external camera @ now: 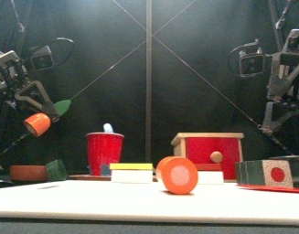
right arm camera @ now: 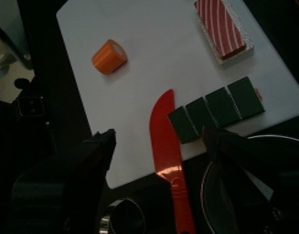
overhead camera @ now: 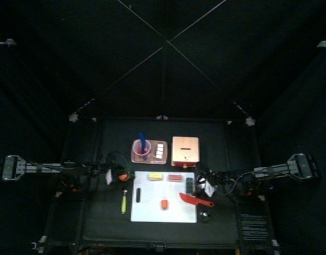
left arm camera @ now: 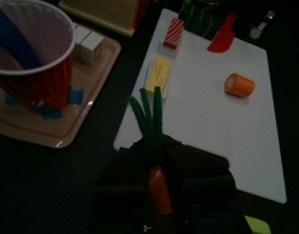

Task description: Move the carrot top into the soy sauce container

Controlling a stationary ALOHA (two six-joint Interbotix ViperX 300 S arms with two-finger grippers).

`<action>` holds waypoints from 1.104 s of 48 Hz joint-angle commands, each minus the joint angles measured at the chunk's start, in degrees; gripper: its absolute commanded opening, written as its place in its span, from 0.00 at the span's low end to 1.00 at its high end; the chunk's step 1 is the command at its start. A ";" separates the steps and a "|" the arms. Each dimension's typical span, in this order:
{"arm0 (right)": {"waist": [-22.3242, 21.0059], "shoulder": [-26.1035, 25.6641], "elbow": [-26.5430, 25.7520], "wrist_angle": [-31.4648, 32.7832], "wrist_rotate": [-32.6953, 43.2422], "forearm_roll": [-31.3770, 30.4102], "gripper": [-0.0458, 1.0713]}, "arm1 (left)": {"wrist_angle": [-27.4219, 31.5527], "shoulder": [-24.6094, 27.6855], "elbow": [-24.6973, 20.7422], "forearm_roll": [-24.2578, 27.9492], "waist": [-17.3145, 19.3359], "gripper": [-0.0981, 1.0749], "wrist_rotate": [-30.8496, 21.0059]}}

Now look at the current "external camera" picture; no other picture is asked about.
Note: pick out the orange carrot top green leaf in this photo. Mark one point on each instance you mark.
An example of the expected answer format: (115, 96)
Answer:
(38, 123)

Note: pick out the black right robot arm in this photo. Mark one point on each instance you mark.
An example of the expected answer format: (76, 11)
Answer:
(292, 18)

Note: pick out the brown soy sauce container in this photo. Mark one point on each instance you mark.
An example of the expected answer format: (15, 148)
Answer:
(28, 173)

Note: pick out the orange carrot slice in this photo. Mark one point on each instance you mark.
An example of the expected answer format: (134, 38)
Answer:
(178, 175)

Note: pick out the green sushi roll red centre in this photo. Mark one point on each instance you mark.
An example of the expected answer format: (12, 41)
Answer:
(263, 173)

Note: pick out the wooden box red drawer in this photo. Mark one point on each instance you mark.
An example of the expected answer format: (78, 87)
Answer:
(209, 149)

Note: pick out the green wooden block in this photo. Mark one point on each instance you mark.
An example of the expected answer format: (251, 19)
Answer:
(56, 170)

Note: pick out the red toy knife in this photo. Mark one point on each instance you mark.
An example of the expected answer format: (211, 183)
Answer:
(278, 188)

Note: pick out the red and white sushi block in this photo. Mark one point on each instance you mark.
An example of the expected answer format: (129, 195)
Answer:
(210, 173)

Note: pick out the red plastic cup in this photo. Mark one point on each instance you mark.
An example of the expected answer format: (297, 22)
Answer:
(104, 154)

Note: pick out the yellow and white sushi block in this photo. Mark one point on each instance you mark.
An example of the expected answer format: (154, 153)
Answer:
(131, 172)

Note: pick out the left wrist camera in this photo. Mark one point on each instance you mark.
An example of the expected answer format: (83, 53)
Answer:
(42, 60)

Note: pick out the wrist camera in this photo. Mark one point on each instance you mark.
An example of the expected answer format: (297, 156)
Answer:
(251, 64)
(42, 60)

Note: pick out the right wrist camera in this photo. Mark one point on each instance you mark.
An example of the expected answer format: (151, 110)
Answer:
(251, 64)

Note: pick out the vertical metal frame pole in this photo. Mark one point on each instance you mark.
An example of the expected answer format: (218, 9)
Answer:
(149, 79)

